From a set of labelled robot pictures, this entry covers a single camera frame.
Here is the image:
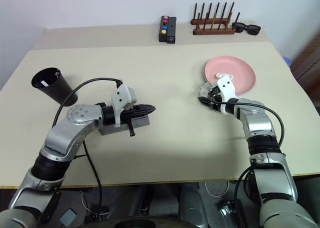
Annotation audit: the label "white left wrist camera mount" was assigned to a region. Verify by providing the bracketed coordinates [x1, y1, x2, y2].
[110, 83, 138, 128]

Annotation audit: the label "black sunglasses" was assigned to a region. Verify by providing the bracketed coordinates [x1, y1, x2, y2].
[231, 21, 262, 36]

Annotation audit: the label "grey glasses case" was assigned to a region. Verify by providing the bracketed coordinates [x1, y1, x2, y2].
[98, 114, 151, 136]

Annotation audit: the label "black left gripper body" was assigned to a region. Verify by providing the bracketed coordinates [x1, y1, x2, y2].
[121, 104, 139, 138]

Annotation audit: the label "wooden peg rack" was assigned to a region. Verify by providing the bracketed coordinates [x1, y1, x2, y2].
[189, 1, 241, 36]

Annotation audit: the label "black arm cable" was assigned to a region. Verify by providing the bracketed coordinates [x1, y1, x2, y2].
[217, 100, 286, 214]
[53, 77, 124, 214]

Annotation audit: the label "plain black box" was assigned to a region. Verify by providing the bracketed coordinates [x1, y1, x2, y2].
[166, 16, 178, 45]

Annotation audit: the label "white cable loop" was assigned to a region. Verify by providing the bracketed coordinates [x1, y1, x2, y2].
[203, 180, 230, 198]

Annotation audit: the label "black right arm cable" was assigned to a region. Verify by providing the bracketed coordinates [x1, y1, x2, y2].
[217, 100, 286, 214]

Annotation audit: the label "white tissue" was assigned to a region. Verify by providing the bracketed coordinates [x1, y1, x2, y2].
[198, 81, 216, 99]
[215, 72, 236, 82]

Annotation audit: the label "small grey box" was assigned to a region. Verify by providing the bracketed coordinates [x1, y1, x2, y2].
[59, 209, 78, 227]

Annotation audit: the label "pink plastic plate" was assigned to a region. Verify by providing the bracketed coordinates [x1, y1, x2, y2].
[204, 55, 257, 97]

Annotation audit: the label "thin white wire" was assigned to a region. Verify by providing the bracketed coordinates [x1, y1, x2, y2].
[79, 191, 92, 214]

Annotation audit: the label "black plastic cup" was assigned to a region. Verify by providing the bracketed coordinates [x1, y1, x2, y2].
[31, 67, 80, 106]

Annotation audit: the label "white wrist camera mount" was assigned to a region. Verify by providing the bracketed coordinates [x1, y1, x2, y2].
[110, 83, 138, 128]
[216, 75, 238, 115]

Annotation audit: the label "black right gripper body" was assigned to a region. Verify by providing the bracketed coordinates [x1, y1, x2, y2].
[208, 85, 224, 113]

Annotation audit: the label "dark slatted furniture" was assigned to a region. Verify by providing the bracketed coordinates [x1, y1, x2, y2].
[291, 35, 320, 95]

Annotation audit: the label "black box with coloured buttons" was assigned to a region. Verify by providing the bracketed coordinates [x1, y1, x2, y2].
[158, 15, 171, 43]

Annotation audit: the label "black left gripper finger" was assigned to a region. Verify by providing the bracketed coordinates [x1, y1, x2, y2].
[134, 109, 155, 116]
[134, 103, 157, 111]

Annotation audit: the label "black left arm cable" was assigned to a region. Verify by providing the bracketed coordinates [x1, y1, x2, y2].
[53, 77, 124, 214]

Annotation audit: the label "small shiny metal part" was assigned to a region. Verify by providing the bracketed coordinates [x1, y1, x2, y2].
[219, 199, 237, 217]

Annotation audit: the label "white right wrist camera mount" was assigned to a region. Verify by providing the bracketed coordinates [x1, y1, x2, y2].
[216, 75, 238, 115]

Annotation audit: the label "wide dark rounded shape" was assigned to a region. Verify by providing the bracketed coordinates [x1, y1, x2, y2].
[109, 214, 187, 228]

